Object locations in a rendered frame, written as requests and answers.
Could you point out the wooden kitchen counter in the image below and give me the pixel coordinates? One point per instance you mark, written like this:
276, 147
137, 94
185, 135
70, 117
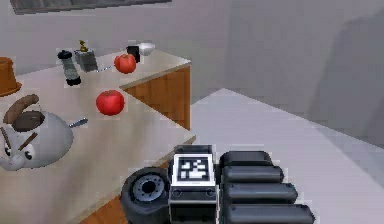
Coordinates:
100, 140

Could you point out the black and grey pepper mill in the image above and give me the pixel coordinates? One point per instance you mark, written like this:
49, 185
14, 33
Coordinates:
69, 68

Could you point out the brown pot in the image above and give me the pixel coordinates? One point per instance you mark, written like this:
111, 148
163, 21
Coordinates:
6, 76

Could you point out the red apple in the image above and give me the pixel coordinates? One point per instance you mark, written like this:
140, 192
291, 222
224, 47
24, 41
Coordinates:
110, 102

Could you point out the black mug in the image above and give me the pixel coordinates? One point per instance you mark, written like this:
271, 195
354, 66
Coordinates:
134, 53

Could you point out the white bowl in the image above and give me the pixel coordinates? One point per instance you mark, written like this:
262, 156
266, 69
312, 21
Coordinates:
146, 48

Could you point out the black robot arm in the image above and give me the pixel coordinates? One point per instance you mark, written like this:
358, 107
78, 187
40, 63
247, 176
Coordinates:
253, 190

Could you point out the red tomato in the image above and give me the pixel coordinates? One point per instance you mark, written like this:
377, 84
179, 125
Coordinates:
125, 63

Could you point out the grey soap dispenser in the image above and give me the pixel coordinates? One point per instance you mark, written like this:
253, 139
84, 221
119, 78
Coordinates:
86, 58

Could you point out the silver spoon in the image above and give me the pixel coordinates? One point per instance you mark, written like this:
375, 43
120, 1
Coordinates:
78, 123

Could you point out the silver knife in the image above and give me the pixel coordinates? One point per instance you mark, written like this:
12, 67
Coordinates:
104, 69

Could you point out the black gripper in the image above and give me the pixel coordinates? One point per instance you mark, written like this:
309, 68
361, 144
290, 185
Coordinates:
146, 196

